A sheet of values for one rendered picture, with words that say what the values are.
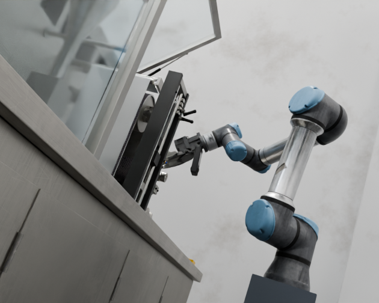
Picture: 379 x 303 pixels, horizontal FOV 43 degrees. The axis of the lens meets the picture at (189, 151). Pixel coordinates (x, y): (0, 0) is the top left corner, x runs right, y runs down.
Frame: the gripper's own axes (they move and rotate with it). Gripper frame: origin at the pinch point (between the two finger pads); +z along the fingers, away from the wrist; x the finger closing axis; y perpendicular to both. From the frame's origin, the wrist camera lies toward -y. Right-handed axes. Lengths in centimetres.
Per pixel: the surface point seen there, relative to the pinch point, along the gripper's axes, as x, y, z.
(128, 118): 35.5, 6.6, 2.5
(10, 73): 139, -42, 2
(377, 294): -174, -76, -95
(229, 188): -209, 46, -33
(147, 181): 33.0, -17.1, 4.2
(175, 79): 43.3, 8.9, -17.6
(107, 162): 35.5, -6.0, 14.2
